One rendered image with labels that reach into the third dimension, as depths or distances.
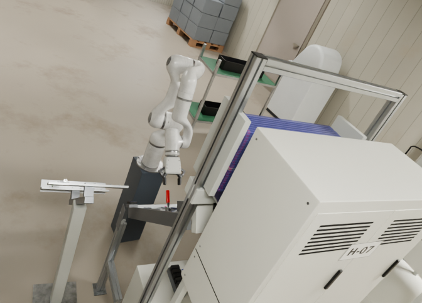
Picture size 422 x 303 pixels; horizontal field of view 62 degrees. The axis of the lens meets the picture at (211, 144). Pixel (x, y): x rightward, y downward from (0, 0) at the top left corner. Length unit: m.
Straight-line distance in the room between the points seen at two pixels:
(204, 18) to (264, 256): 7.00
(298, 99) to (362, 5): 1.77
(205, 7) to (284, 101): 2.84
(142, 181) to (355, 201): 1.69
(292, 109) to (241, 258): 4.81
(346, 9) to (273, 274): 5.79
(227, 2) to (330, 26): 2.38
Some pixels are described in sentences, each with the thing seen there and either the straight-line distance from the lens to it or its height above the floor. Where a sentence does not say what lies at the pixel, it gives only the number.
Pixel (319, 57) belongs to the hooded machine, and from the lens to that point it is 5.69.
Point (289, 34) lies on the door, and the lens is 7.12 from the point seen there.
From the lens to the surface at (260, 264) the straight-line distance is 1.07.
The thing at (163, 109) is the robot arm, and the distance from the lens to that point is 2.19.
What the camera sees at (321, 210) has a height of 1.69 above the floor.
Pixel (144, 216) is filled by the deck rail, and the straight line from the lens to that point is 1.85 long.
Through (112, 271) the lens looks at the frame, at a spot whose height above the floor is 0.32.
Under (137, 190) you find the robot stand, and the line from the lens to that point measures 2.48.
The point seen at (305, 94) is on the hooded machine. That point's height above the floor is 0.66.
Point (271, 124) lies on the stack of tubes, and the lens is 1.31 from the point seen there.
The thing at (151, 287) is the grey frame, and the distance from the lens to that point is 1.70.
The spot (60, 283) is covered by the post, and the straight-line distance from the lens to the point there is 2.32.
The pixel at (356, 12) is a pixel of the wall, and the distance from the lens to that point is 6.43.
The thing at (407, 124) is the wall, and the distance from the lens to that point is 5.71.
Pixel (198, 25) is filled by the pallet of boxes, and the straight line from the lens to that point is 7.78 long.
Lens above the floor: 2.14
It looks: 29 degrees down
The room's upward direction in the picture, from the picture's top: 24 degrees clockwise
